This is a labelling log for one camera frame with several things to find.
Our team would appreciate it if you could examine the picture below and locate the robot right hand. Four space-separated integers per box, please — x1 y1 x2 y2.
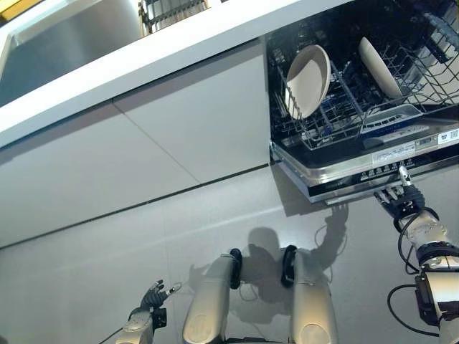
373 165 430 218

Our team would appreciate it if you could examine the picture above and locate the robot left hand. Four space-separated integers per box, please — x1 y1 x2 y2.
140 279 183 310

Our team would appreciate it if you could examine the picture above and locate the black pull-out dishwasher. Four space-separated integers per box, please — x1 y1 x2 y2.
265 0 459 207

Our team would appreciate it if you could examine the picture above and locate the beige round plate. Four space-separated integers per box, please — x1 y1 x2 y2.
358 37 403 100
285 44 331 120

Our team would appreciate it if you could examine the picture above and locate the white dishwasher cutlery tray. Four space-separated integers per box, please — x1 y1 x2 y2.
359 103 430 136

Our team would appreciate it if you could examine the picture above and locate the white cabinet door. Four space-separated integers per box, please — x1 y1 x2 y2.
113 38 272 188
0 101 202 249

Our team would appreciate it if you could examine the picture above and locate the stainless steel sink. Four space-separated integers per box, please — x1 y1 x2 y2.
0 0 145 108

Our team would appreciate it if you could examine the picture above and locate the black sink dish rack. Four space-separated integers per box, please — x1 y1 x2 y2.
138 0 213 37

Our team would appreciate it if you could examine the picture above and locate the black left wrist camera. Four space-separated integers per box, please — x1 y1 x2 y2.
153 307 168 329

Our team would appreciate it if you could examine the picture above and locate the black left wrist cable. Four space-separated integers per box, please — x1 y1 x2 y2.
97 328 126 344

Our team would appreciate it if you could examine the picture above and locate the black dishwasher wire rack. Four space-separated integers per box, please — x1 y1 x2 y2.
271 53 364 151

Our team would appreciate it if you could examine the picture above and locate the grey dishwasher wire basket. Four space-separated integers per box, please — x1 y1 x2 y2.
372 35 459 107

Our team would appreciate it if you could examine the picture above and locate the yellow window with dark frame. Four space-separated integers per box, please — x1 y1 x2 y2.
0 0 22 15

